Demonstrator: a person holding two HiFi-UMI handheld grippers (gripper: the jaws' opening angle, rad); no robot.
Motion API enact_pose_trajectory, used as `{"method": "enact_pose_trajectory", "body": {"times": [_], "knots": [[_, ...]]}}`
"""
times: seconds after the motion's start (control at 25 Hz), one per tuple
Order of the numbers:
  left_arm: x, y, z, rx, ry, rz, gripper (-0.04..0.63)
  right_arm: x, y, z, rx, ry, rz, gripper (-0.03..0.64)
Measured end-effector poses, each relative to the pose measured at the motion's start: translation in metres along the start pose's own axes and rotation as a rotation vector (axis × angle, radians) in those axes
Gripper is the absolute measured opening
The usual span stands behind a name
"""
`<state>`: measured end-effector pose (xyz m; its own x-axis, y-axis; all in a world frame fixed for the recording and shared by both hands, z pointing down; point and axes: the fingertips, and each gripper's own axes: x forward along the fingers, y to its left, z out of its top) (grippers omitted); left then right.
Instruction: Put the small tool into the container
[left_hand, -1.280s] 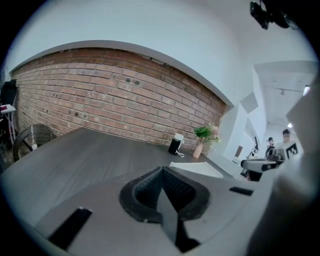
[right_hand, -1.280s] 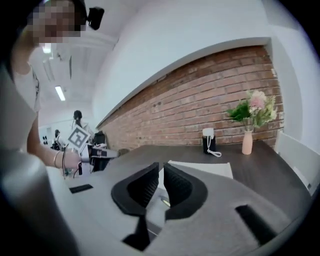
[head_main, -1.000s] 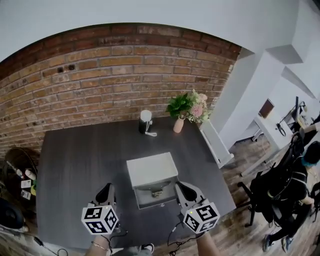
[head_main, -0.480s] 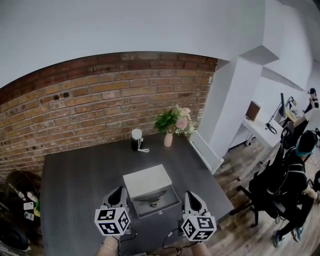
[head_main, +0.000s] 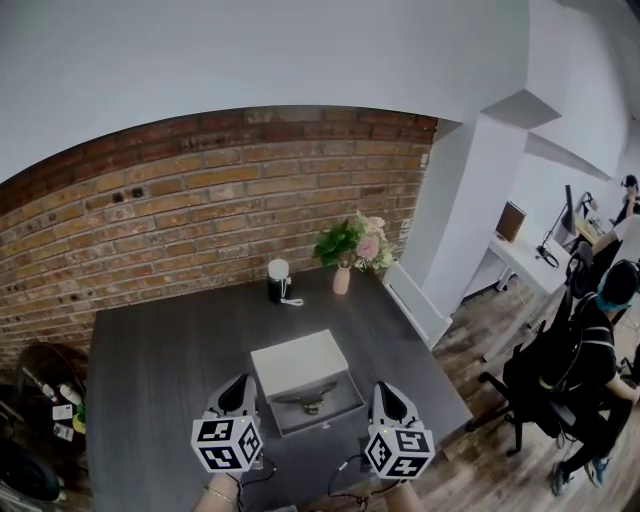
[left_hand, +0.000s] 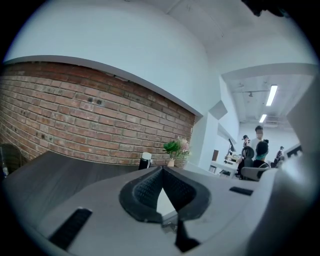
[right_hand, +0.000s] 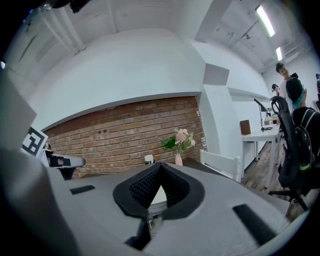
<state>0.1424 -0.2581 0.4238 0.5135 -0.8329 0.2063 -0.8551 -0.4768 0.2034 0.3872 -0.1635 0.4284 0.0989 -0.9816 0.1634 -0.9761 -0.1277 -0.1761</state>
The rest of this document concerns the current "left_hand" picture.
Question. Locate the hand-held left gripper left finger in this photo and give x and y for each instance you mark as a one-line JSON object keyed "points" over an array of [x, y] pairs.
{"points": [[142, 197]]}

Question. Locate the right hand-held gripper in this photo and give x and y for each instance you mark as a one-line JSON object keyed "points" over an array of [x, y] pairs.
{"points": [[310, 120]]}

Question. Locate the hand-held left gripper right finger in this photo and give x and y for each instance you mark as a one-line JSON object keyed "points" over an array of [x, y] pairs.
{"points": [[187, 197]]}

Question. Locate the black cylinder speaker white top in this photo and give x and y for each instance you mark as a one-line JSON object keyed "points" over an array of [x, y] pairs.
{"points": [[145, 162]]}

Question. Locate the beige ceramic vase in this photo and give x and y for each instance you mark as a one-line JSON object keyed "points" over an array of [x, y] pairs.
{"points": [[171, 163]]}

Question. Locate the ceiling light panel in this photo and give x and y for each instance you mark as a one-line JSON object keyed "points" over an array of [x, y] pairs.
{"points": [[263, 118], [272, 95]]}

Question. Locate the white desk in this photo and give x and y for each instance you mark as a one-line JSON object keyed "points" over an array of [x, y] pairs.
{"points": [[222, 165]]}

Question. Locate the green plant with pink flowers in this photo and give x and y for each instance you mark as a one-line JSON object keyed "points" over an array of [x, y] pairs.
{"points": [[172, 147]]}

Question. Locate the black mesh swivel chair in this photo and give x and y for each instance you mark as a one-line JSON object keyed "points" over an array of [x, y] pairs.
{"points": [[247, 157]]}

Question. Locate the round dark wicker side table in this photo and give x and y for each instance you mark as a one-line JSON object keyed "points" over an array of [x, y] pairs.
{"points": [[12, 157]]}

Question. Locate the clear plastic bottle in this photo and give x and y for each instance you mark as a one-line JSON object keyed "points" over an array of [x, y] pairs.
{"points": [[5, 172]]}

